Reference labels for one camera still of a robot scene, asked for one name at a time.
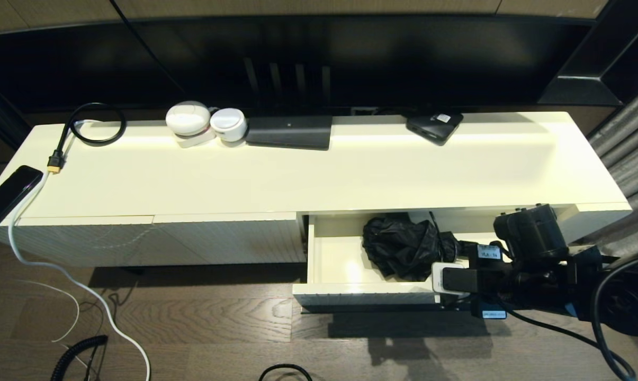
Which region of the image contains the black folding umbrella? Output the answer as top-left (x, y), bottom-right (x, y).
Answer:
top-left (363, 213), bottom-right (479, 282)

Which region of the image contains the white fluted drawer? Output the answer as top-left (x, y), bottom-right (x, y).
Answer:
top-left (292, 207), bottom-right (584, 314)

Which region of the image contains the cream tv cabinet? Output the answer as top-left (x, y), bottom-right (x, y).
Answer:
top-left (0, 110), bottom-right (633, 268)

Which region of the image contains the small black glossy device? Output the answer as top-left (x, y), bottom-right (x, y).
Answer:
top-left (405, 111), bottom-right (463, 146)

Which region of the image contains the grey curtain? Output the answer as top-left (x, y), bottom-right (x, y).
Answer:
top-left (570, 74), bottom-right (638, 255)

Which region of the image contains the black flat set-top box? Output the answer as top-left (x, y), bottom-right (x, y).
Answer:
top-left (245, 115), bottom-right (334, 150)

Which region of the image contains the black television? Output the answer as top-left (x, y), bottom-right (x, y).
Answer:
top-left (0, 13), bottom-right (603, 114)

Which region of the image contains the small white round device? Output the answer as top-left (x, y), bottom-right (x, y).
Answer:
top-left (210, 107), bottom-right (248, 142)

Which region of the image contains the white flat device base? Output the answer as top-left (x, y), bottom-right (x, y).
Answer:
top-left (173, 127), bottom-right (217, 148)

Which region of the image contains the large white round device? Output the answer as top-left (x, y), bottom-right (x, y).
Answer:
top-left (165, 101), bottom-right (212, 135)

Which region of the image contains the black smartphone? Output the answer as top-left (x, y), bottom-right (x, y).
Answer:
top-left (0, 165), bottom-right (44, 229)

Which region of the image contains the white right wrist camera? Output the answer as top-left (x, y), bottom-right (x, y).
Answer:
top-left (432, 262), bottom-right (471, 297)

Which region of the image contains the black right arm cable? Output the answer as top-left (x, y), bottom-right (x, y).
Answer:
top-left (501, 251), bottom-right (638, 381)

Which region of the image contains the black cable with connector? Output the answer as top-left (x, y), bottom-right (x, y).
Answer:
top-left (258, 363), bottom-right (314, 381)

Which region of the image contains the black wall shelf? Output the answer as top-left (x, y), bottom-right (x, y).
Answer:
top-left (536, 0), bottom-right (638, 106)

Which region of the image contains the thin white charging cable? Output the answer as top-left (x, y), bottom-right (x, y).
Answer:
top-left (0, 267), bottom-right (81, 343)

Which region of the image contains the black coiled cable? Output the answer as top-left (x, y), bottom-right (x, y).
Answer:
top-left (50, 334), bottom-right (109, 381)

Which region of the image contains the thin black hanging cable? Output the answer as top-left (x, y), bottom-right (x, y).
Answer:
top-left (110, 0), bottom-right (190, 98)

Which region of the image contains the black HDMI cable yellow tip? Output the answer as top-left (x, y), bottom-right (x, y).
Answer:
top-left (47, 102), bottom-right (127, 174)

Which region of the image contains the thick white power cable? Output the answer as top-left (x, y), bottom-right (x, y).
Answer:
top-left (7, 175), bottom-right (152, 381)

